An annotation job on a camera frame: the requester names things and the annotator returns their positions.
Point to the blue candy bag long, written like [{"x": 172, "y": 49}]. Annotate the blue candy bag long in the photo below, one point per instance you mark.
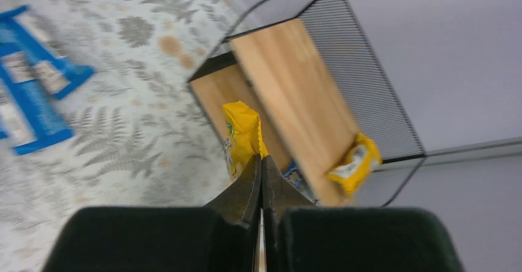
[{"x": 28, "y": 117}]

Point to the floral table mat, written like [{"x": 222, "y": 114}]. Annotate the floral table mat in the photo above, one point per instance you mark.
[{"x": 140, "y": 137}]

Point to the yellow candy bag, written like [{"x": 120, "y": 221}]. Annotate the yellow candy bag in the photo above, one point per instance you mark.
[{"x": 361, "y": 160}]

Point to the blue candy bag right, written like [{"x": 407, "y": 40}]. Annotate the blue candy bag right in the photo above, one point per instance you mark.
[{"x": 59, "y": 73}]

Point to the yellow m&m bag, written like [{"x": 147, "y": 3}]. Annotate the yellow m&m bag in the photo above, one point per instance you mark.
[{"x": 244, "y": 139}]

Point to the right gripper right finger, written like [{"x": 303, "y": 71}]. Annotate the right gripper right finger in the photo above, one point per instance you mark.
[{"x": 300, "y": 236}]

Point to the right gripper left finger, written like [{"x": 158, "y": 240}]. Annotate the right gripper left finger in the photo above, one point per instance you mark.
[{"x": 222, "y": 235}]

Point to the blue m&m candy bag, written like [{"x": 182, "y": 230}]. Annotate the blue m&m candy bag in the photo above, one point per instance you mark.
[{"x": 293, "y": 175}]

